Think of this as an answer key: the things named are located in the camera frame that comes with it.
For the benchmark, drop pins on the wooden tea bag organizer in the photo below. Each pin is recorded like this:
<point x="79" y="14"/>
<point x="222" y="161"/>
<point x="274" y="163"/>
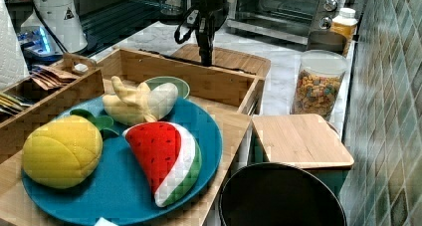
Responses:
<point x="14" y="129"/>

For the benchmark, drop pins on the wooden drawer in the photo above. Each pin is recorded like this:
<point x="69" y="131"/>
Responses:
<point x="227" y="89"/>

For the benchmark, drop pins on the clear cereal jar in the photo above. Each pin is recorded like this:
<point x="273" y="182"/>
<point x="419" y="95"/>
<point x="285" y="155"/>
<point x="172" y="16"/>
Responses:
<point x="318" y="84"/>

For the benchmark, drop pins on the paper towel roll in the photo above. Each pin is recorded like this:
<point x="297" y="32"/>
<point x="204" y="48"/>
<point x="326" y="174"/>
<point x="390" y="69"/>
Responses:
<point x="13" y="67"/>

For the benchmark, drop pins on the plush yellow pineapple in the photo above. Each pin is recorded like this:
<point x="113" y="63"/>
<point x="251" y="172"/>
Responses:
<point x="65" y="151"/>

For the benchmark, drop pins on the black utensil pot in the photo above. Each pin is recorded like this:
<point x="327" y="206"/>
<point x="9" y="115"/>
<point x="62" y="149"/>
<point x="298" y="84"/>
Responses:
<point x="275" y="194"/>

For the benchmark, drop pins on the blue round plate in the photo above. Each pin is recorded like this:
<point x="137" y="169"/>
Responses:
<point x="118" y="189"/>

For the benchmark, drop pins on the orange Stash tea packets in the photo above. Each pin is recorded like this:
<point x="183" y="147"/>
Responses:
<point x="49" y="78"/>

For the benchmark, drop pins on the plush peeled banana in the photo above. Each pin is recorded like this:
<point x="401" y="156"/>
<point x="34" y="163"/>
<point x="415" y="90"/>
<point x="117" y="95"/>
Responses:
<point x="133" y="106"/>

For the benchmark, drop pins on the dark metal cup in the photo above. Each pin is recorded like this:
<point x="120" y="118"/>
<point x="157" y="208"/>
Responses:
<point x="326" y="40"/>

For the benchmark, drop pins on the dark blue tea packets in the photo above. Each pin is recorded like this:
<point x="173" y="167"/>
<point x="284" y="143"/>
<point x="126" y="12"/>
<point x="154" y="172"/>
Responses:
<point x="11" y="104"/>

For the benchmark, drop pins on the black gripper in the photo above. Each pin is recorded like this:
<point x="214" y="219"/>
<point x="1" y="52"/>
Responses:
<point x="212" y="14"/>

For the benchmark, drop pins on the wooden cutting board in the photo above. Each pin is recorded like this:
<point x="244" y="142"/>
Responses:
<point x="228" y="59"/>

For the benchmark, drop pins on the stainless toaster oven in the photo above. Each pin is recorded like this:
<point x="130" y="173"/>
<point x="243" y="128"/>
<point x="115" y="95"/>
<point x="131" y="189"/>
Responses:
<point x="290" y="20"/>

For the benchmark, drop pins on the orange sauce bottle white cap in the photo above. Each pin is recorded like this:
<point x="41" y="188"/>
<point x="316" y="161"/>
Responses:
<point x="345" y="24"/>

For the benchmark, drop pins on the plush watermelon slice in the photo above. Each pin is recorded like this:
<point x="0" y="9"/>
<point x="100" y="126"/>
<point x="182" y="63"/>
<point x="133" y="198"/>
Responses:
<point x="169" y="156"/>

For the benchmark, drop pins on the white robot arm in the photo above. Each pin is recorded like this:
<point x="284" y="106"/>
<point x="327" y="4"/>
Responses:
<point x="62" y="30"/>

